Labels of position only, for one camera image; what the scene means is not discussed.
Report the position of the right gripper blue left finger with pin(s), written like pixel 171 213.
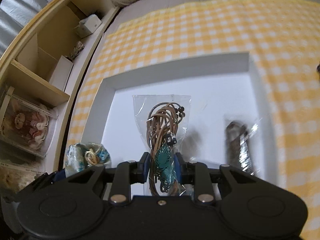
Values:
pixel 126 174

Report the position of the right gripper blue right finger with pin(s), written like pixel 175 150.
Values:
pixel 196 174

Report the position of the floral fabric pouch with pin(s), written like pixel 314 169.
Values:
pixel 82 156

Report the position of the bag of dark brown cord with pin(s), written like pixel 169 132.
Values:
pixel 242 143

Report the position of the bag of tan cord necklace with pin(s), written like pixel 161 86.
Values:
pixel 162 121

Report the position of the dark crocheted yarn piece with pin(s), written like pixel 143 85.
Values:
pixel 318 68

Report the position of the white shallow cardboard box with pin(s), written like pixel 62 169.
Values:
pixel 213 89

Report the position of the clear case with floral item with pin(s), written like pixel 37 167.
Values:
pixel 26 125

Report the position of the white flat box on shelf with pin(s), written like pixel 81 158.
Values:
pixel 61 73

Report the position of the small braided trinket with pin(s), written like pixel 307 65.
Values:
pixel 78 48

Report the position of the wooden low shelf unit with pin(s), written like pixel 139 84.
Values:
pixel 30 60

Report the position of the white tissue box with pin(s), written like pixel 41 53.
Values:
pixel 88 26

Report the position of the yellow white checkered cloth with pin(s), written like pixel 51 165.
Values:
pixel 282 36

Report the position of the grey curtain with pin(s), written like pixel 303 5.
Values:
pixel 15 15

